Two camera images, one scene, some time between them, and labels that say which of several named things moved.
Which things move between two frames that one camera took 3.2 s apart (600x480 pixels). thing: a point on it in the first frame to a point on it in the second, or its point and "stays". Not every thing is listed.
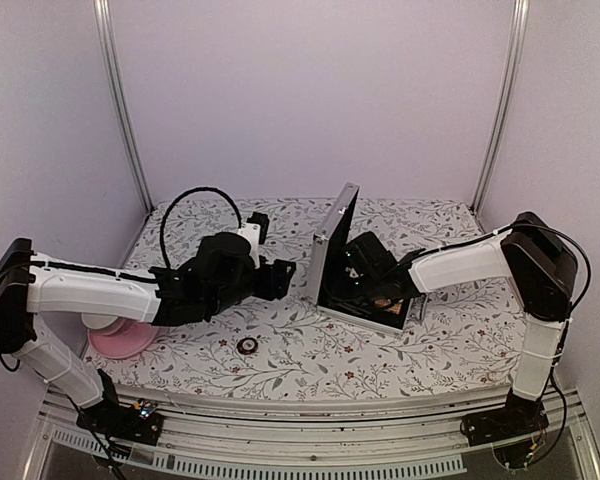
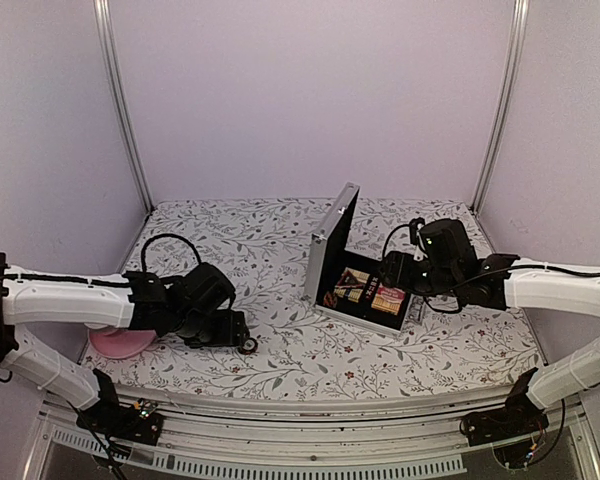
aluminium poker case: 328,260 stays
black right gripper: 337,287 to 398,273
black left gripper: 276,281 to 231,333
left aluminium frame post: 119,109 stays
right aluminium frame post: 520,34 stays
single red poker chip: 247,345 stays
